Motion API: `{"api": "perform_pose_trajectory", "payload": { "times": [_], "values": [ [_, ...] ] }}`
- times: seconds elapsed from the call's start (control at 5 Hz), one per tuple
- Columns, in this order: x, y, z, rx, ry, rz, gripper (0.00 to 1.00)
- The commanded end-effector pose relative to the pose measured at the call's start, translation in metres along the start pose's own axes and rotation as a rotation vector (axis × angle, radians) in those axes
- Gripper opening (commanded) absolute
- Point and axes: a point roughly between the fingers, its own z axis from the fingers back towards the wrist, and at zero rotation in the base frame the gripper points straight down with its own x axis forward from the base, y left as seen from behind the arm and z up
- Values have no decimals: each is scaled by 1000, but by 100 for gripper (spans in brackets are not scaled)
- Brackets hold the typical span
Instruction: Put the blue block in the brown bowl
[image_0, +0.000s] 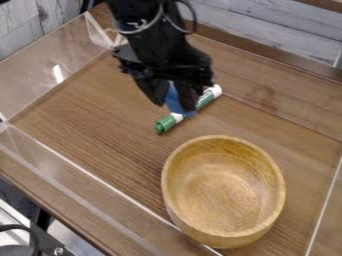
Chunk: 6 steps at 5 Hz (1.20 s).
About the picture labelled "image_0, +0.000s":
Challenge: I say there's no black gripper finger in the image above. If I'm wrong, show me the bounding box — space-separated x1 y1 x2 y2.
173 80 205 112
134 77 169 106

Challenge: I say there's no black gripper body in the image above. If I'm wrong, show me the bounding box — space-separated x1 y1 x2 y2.
113 23 213 87

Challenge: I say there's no blue foam block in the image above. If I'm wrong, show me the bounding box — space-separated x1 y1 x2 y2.
165 81 198 116

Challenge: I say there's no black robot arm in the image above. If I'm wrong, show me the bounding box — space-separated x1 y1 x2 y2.
106 0 214 113

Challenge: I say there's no brown wooden bowl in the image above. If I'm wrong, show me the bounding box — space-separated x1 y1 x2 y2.
162 135 286 249

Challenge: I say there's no green whiteboard marker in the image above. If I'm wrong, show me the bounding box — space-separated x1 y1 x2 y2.
155 84 223 134

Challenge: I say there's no black metal stand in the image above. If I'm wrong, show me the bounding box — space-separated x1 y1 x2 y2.
0 178 71 256

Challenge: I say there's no clear acrylic tray wall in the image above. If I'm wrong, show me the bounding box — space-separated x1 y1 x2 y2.
0 8 342 256

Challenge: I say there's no black cable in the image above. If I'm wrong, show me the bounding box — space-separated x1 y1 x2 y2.
0 223 47 256

